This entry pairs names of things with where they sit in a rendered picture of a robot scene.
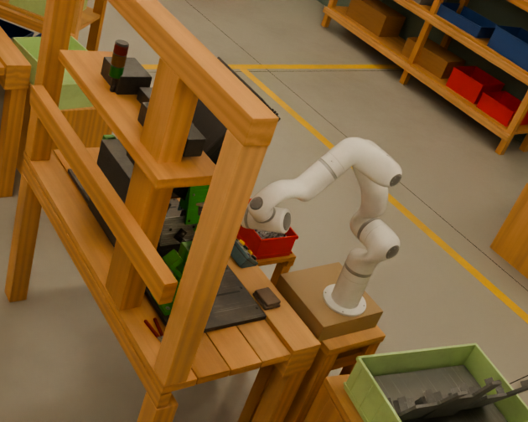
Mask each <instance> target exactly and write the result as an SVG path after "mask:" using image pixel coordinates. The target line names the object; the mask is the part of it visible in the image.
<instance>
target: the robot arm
mask: <svg viewBox="0 0 528 422"><path fill-rule="evenodd" d="M350 167H352V168H353V170H354V172H355V176H356V177H357V179H358V182H359V184H360V189H361V205H360V208H359V210H358V211H357V212H356V213H355V214H354V215H353V216H352V218H351V220H350V223H349V226H350V229H351V231H352V233H353V234H354V236H355V237H356V238H357V239H358V240H359V241H360V242H361V243H362V244H363V245H364V246H365V247H366V248H367V250H366V249H362V248H355V249H353V250H351V251H350V252H349V255H348V257H347V259H346V261H345V262H344V266H343V268H342V270H341V272H340V274H339V278H338V280H337V282H336V284H332V285H329V286H327V287H326V288H325V289H324V292H323V299H324V302H325V303H326V305H327V306H328V307H329V308H330V309H332V310H333V311H335V312H337V313H339V314H340V315H343V316H347V317H357V316H359V315H361V314H362V313H363V312H364V311H365V308H366V302H365V299H364V297H363V294H364V291H365V288H366V287H367V285H368V282H369V280H370V278H371V276H372V273H373V271H374V269H375V267H376V266H377V265H378V264H379V263H380V262H382V261H385V260H388V259H391V258H393V257H395V256H396V255H397V253H398V252H399V249H400V240H399V238H398V236H397V235H396V233H395V232H394V231H393V230H392V229H391V228H390V227H389V226H388V225H387V224H385V223H384V222H383V221H382V220H381V219H380V218H379V216H381V215H382V214H383V213H384V212H385V211H386V208H387V204H388V188H389V187H393V186H395V185H397V184H398V183H399V182H400V181H401V177H402V170H401V167H400V165H399V164H398V162H396V161H395V160H394V159H393V158H392V157H391V156H389V155H388V154H387V153H386V152H385V151H384V150H382V149H381V148H380V147H379V146H378V145H376V144H375V143H374V142H373V141H371V140H366V139H362V138H359V137H348V138H345V139H344V140H342V141H341V142H339V143H338V144H336V145H335V146H334V147H333V148H331V149H330V150H329V151H328V152H326V153H325V154H324V155H323V156H322V157H321V158H319V159H318V160H317V161H316V162H315V163H314V164H313V165H312V166H311V167H309V168H308V169H307V170H306V171H305V172H303V173H302V174H301V175H300V176H299V177H297V178H295V179H283V180H278V181H276V182H273V183H271V184H269V185H267V186H266V187H265V188H263V189H262V190H261V191H260V192H259V193H258V194H257V195H256V196H254V197H253V198H252V200H251V201H250V202H249V204H248V205H247V208H246V212H245V214H244V217H243V220H242V222H241V226H242V227H243V228H245V229H257V230H263V231H270V232H276V233H282V234H285V233H286V232H287V231H288V230H289V228H290V225H291V221H292V216H291V213H290V211H289V209H287V208H277V207H275V206H276V205H278V204H279V203H280V202H282V201H284V200H286V199H289V198H297V199H298V200H300V201H303V202H307V201H309V200H311V199H312V198H314V197H315V196H316V195H318V194H319V193H320V192H321V191H323V190H324V189H325V188H326V187H327V186H328V185H330V184H331V183H332V182H333V181H334V180H335V179H337V178H338V177H339V176H340V175H342V174H343V173H344V172H345V171H347V170H348V169H349V168H350Z"/></svg>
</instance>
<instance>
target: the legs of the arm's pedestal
mask: <svg viewBox="0 0 528 422"><path fill-rule="evenodd" d="M379 345H380V342H378V343H375V344H372V345H369V346H365V347H360V348H356V349H354V350H350V351H347V352H343V353H338V354H335V355H332V356H328V357H326V355H325V354H324V353H323V351H322V350H321V349H319V350H318V352H317V354H316V357H315V359H314V360H313V363H312V365H311V367H310V369H309V370H307V372H306V374H305V376H304V378H303V381H302V382H301V384H300V387H299V389H298V391H297V393H296V395H295V397H294V400H293V402H292V404H291V406H290V408H289V410H288V412H287V415H286V417H285V419H284V421H283V422H303V421H304V420H305V418H306V416H307V414H308V411H309V410H310V408H311V406H312V404H313V401H314V400H315V398H316V396H317V394H318V391H319V389H320V387H321V385H322V383H323V381H324V379H325V377H328V375H329V372H330V371H331V370H335V369H337V368H342V370H341V372H340V374H339V375H345V374H351V372H352V370H353V368H354V366H355V364H356V362H357V361H356V360H355V359H356V358H357V356H364V355H371V354H375V351H376V349H377V348H378V347H379ZM274 368H275V367H274V365H273V364H272V365H268V366H265V367H262V368H260V369H259V372H258V374H257V376H256V379H255V382H254V384H253V386H252V388H251V392H250V393H249V396H248V398H247V400H246V403H245V406H244V408H243V410H242V412H241V416H240V418H239V419H238V422H252V419H253V417H254V415H255V412H256V410H257V407H258V405H259V403H260V402H261V398H262V396H263V394H264V392H265V390H266V387H267V385H268V382H269V380H270V378H271V376H272V373H273V371H274Z"/></svg>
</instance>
